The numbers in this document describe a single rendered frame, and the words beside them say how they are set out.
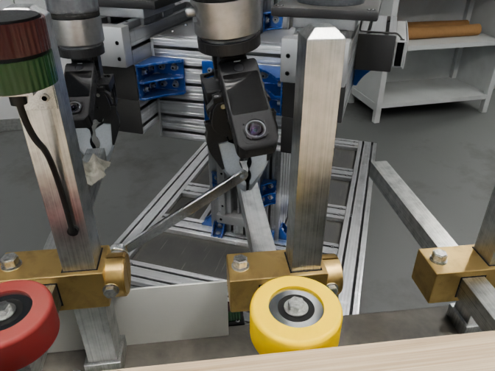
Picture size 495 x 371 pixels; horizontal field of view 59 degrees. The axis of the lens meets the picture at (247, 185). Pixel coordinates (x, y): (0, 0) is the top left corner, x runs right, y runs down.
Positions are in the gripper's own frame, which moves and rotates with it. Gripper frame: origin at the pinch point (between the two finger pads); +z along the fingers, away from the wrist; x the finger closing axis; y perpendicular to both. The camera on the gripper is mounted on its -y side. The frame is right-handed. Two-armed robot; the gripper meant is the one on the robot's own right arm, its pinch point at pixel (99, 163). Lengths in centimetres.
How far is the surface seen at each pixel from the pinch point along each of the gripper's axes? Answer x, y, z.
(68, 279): -3.0, -34.3, -4.0
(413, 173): -135, 129, 83
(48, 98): -5.3, -34.1, -23.8
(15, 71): -5.2, -39.3, -27.6
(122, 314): -6.5, -29.7, 6.7
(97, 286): -5.7, -34.3, -2.6
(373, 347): -30, -49, -7
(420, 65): -191, 250, 58
